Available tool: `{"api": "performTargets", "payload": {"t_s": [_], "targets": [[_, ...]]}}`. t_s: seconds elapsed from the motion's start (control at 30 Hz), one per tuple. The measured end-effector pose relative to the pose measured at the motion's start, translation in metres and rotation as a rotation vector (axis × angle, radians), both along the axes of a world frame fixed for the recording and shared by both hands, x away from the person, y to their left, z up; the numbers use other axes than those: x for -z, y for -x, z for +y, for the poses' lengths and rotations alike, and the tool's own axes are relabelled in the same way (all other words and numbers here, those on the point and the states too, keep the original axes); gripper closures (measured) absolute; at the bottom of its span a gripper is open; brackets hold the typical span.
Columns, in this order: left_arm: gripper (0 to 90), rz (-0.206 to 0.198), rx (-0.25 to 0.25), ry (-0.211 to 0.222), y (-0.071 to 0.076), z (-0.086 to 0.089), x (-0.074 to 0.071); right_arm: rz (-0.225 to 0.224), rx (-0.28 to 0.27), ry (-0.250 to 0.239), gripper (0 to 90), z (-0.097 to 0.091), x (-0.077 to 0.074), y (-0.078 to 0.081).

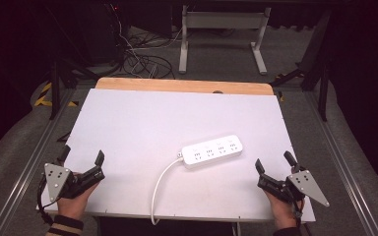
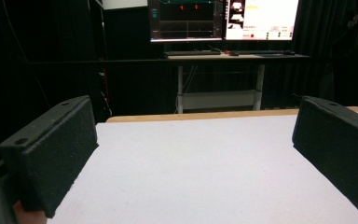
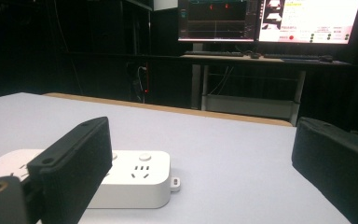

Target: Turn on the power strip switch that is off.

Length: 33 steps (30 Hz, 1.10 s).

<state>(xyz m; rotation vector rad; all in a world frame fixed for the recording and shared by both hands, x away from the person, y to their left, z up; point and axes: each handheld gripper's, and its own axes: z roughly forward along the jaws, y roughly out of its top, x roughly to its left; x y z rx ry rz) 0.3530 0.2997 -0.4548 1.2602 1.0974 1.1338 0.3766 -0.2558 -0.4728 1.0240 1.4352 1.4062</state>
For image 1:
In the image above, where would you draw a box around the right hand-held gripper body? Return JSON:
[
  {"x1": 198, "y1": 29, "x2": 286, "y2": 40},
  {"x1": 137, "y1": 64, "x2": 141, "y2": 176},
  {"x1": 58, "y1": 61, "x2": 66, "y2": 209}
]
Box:
[{"x1": 256, "y1": 169, "x2": 331, "y2": 208}]

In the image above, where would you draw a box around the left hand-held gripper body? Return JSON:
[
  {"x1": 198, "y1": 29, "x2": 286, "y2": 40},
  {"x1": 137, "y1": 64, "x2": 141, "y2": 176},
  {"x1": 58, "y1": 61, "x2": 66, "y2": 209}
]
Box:
[{"x1": 43, "y1": 162, "x2": 106, "y2": 203}]

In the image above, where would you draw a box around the white power strip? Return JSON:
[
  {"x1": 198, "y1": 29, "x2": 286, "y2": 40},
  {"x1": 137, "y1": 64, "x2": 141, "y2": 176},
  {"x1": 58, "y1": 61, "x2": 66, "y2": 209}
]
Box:
[{"x1": 180, "y1": 134, "x2": 244, "y2": 170}]

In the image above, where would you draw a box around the person's left hand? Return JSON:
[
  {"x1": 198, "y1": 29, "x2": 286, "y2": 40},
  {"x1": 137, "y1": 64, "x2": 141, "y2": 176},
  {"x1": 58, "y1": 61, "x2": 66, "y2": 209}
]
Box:
[{"x1": 56, "y1": 172, "x2": 100, "y2": 221}]

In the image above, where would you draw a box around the person's right hand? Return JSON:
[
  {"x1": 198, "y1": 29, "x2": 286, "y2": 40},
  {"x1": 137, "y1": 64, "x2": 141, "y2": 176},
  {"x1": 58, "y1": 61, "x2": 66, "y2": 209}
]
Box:
[{"x1": 264, "y1": 191, "x2": 302, "y2": 230}]

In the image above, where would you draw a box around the yellow black hazard tape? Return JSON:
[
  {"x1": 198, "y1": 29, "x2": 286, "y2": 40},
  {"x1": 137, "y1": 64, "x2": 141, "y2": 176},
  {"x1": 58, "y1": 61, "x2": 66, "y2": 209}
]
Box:
[{"x1": 33, "y1": 82, "x2": 80, "y2": 108}]

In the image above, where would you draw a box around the black metal stand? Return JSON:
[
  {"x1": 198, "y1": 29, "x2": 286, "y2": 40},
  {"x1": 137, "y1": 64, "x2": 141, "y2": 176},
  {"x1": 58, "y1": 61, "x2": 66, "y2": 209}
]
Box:
[
  {"x1": 47, "y1": 57, "x2": 101, "y2": 121},
  {"x1": 269, "y1": 8, "x2": 334, "y2": 123}
]

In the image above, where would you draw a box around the white board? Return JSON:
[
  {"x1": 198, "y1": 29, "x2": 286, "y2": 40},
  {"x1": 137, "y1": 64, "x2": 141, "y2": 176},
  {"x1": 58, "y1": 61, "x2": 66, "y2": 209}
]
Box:
[{"x1": 36, "y1": 88, "x2": 317, "y2": 224}]

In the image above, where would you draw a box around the wooden table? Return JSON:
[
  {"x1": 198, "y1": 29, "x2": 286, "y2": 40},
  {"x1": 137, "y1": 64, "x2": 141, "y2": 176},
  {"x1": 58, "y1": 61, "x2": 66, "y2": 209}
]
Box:
[{"x1": 94, "y1": 77, "x2": 275, "y2": 96}]

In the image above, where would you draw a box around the dark equipment cabinet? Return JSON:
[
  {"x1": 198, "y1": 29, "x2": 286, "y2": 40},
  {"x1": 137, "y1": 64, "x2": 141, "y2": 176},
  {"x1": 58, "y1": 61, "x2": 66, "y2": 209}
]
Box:
[{"x1": 77, "y1": 2, "x2": 127, "y2": 65}]

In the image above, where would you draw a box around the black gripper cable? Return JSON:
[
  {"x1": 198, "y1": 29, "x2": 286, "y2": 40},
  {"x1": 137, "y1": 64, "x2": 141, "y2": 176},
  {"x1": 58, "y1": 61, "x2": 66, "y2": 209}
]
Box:
[
  {"x1": 36, "y1": 173, "x2": 60, "y2": 226},
  {"x1": 292, "y1": 198, "x2": 311, "y2": 236}
]

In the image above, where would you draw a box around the aluminium floor rail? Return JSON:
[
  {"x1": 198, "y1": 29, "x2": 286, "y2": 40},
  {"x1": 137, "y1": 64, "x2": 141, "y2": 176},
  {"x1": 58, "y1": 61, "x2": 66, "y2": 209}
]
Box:
[
  {"x1": 302, "y1": 90, "x2": 378, "y2": 236},
  {"x1": 0, "y1": 88, "x2": 77, "y2": 236}
]

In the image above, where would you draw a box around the white power strip cable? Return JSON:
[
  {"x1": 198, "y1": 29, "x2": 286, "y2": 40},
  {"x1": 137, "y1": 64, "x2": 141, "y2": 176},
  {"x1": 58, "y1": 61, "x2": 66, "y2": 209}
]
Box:
[{"x1": 150, "y1": 156, "x2": 185, "y2": 226}]

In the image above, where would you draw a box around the tangle of floor cables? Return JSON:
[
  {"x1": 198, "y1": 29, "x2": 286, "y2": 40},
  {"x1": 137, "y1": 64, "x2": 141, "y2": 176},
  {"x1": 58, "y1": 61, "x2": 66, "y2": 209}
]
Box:
[{"x1": 109, "y1": 3, "x2": 183, "y2": 80}]

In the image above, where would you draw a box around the white metal desk frame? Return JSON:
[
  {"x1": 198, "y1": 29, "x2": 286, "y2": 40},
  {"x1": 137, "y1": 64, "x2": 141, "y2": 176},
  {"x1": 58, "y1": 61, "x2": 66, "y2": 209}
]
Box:
[{"x1": 177, "y1": 4, "x2": 273, "y2": 76}]

